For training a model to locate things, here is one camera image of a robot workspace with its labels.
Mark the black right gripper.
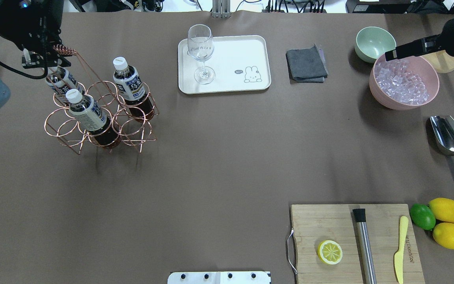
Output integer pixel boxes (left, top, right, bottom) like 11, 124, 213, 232
384, 18, 454, 61

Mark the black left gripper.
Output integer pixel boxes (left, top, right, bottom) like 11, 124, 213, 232
0, 0, 71, 68

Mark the copper wire bottle basket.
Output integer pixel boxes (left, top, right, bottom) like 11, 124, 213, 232
44, 45, 159, 154

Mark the tea bottle in basket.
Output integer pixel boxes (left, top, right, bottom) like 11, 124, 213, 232
45, 66, 85, 98

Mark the tea bottle white label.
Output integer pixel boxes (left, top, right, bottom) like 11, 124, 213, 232
65, 89, 121, 149

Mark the wooden cup tree stand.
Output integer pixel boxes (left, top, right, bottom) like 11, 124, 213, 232
421, 50, 454, 73

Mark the pink bowl with ice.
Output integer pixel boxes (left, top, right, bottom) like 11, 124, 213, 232
369, 55, 440, 110

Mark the green bowl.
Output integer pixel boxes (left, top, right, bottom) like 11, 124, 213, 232
355, 26, 396, 63

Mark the metal ice scoop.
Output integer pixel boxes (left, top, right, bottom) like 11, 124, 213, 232
430, 116, 454, 156

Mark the grey folded cloth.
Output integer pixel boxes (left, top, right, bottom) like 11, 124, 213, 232
285, 45, 329, 83

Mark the wine glass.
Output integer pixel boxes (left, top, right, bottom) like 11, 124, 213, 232
187, 24, 215, 85

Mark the yellow lemon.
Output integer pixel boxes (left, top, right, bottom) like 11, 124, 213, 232
428, 198, 454, 223
432, 222, 454, 250

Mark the green lime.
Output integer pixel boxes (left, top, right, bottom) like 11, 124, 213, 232
409, 203, 436, 230

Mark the cream serving tray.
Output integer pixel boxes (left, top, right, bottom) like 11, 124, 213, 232
178, 35, 272, 95

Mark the bamboo cutting board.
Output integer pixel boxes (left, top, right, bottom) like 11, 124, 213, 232
290, 204, 409, 284

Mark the yellow plastic knife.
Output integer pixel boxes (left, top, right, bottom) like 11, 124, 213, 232
393, 215, 409, 284

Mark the lemon half slice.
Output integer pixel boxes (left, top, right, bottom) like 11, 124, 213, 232
317, 240, 343, 265

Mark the steel muddler black tip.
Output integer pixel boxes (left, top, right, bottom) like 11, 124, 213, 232
352, 208, 377, 284

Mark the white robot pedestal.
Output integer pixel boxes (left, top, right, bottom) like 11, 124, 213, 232
167, 270, 272, 284

